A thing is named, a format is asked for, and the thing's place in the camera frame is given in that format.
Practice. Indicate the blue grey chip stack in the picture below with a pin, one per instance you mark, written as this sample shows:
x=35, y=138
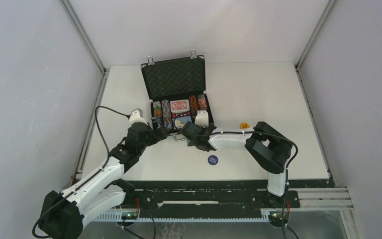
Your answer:
x=166, y=113

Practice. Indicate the red dice in case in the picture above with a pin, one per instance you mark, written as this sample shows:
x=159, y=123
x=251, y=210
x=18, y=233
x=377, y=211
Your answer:
x=183, y=114

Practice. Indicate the red green chip stack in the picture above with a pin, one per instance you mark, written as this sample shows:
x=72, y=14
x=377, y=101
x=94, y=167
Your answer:
x=202, y=102

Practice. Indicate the black aluminium poker case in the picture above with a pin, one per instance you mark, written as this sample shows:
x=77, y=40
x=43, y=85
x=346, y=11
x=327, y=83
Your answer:
x=174, y=79

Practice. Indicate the blue small blind button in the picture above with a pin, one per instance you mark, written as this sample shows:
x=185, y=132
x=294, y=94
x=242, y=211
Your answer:
x=212, y=160

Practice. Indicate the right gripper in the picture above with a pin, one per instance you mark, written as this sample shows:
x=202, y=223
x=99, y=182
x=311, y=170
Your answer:
x=190, y=143

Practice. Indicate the white cable duct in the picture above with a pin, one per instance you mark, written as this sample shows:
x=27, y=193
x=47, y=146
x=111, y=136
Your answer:
x=118, y=216

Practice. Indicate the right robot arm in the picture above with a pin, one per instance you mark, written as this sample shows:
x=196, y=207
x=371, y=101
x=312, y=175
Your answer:
x=270, y=149

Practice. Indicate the blue white card box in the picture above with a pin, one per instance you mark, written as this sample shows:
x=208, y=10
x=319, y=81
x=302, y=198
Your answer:
x=181, y=121

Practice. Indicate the red playing card deck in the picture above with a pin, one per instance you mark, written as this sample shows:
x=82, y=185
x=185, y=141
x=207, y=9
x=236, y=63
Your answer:
x=180, y=106

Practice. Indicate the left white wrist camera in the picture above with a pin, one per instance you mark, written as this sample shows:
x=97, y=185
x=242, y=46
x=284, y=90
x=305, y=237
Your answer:
x=136, y=115

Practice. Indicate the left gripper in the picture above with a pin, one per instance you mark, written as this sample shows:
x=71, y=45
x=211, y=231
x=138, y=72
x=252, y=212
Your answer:
x=159, y=133

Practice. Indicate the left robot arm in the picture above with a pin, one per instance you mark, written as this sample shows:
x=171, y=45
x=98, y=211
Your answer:
x=65, y=214

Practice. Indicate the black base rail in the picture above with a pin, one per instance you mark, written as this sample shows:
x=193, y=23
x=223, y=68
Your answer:
x=205, y=198

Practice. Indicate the brown orange chip stack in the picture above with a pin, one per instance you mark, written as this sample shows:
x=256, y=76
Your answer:
x=194, y=107

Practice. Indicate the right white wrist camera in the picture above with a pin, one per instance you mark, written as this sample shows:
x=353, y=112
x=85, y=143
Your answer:
x=202, y=118

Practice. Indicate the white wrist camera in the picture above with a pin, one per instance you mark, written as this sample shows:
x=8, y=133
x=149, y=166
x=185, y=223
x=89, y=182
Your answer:
x=202, y=118
x=136, y=115

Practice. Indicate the orange big blind button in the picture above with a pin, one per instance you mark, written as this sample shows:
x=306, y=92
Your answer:
x=244, y=125

